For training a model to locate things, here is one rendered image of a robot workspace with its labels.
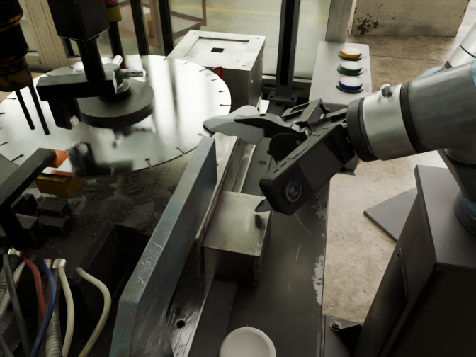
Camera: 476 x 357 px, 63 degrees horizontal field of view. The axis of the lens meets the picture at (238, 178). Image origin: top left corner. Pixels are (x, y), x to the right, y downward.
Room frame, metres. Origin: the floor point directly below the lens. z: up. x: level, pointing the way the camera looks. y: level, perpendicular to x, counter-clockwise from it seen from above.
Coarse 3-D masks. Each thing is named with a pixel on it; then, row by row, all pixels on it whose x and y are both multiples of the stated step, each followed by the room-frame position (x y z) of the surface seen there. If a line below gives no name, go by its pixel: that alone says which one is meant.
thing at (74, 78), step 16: (80, 48) 0.41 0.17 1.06; (96, 48) 0.41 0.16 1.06; (96, 64) 0.41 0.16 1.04; (48, 80) 0.41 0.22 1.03; (64, 80) 0.41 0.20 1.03; (80, 80) 0.41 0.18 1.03; (96, 80) 0.41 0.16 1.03; (112, 80) 0.41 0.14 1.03; (48, 96) 0.40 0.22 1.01; (64, 96) 0.40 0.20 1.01; (80, 96) 0.40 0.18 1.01; (96, 96) 0.41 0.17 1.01; (64, 112) 0.40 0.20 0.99; (80, 112) 0.42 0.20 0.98; (64, 128) 0.40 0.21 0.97
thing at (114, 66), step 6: (114, 60) 0.52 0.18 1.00; (120, 60) 0.53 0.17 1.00; (108, 66) 0.50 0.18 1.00; (114, 66) 0.50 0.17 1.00; (78, 72) 0.49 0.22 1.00; (120, 72) 0.49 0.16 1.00; (126, 72) 0.49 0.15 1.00; (132, 72) 0.49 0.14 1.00; (138, 72) 0.49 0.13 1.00; (144, 72) 0.49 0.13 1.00; (120, 78) 0.49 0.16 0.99; (120, 84) 0.49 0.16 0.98
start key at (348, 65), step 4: (344, 64) 0.71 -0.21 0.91; (348, 64) 0.71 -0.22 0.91; (352, 64) 0.71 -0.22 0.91; (356, 64) 0.71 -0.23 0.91; (360, 64) 0.71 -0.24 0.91; (340, 68) 0.71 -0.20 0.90; (344, 68) 0.70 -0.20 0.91; (348, 68) 0.70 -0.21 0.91; (352, 68) 0.70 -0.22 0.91; (356, 68) 0.70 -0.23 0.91; (360, 68) 0.70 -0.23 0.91; (348, 72) 0.69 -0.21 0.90; (352, 72) 0.69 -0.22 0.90; (356, 72) 0.69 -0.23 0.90
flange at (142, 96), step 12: (132, 84) 0.53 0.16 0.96; (144, 84) 0.53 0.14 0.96; (108, 96) 0.47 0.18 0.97; (120, 96) 0.48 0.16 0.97; (132, 96) 0.49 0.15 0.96; (144, 96) 0.49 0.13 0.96; (84, 108) 0.46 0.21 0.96; (96, 108) 0.46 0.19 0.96; (108, 108) 0.46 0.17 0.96; (120, 108) 0.46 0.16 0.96; (132, 108) 0.46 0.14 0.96; (144, 108) 0.47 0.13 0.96; (96, 120) 0.44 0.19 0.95; (108, 120) 0.44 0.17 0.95; (120, 120) 0.44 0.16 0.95
